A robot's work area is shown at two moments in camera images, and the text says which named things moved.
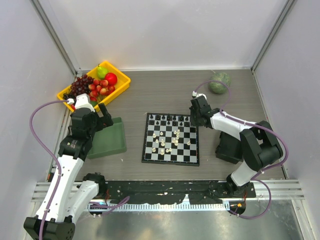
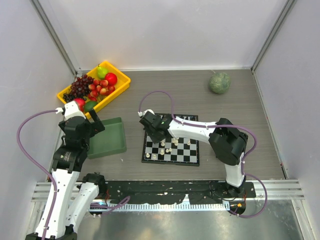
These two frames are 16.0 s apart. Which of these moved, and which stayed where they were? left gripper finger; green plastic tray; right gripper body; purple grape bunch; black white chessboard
Moved: right gripper body; left gripper finger
Stayed: black white chessboard; green plastic tray; purple grape bunch
